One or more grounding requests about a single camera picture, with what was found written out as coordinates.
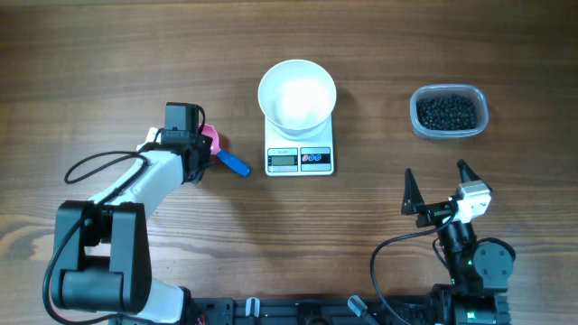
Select white bowl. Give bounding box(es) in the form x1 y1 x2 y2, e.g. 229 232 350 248
257 59 337 137

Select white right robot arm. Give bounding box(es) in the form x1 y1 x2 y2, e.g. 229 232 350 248
401 160 516 324

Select clear plastic container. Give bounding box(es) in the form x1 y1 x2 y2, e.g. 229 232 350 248
410 84 489 139

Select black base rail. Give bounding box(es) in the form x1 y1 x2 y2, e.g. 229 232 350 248
107 295 511 325

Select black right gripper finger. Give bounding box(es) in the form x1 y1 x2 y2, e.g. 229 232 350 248
457 159 480 183
401 168 425 215

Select white digital kitchen scale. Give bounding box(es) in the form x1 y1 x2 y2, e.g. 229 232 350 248
265 116 335 177

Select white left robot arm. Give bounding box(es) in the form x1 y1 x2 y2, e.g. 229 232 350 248
42 102 212 324

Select black beans in container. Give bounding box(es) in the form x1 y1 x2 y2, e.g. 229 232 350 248
416 95 478 131

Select pink scoop with blue handle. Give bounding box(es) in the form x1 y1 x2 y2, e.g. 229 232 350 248
201 124 250 177

